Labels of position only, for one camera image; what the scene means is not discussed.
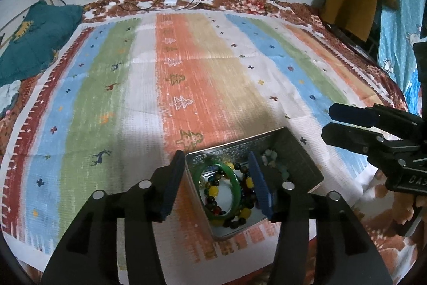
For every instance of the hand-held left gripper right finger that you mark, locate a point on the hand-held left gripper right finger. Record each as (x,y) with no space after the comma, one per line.
(260,184)

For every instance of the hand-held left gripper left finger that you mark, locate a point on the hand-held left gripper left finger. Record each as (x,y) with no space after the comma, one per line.
(171,188)

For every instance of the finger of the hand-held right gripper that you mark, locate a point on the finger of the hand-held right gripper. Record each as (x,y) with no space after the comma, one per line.
(347,136)
(350,114)

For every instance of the green jade bangle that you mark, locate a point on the green jade bangle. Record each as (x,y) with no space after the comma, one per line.
(235,183)

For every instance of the silver metal tin box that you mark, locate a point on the silver metal tin box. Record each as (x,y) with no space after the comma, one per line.
(300,158)

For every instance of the person's right hand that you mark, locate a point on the person's right hand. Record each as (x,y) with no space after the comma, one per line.
(402,206)

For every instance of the striped printed mat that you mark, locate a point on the striped printed mat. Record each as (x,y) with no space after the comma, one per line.
(206,71)

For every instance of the blue printed curtain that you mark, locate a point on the blue printed curtain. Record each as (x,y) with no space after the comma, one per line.
(405,4)

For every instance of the white charger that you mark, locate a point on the white charger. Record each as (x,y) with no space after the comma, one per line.
(171,1)

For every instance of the white and light blue cloth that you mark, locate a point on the white and light blue cloth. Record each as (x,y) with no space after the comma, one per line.
(8,94)

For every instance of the teal quilted blanket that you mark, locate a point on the teal quilted blanket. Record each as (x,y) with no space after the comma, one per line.
(36,34)

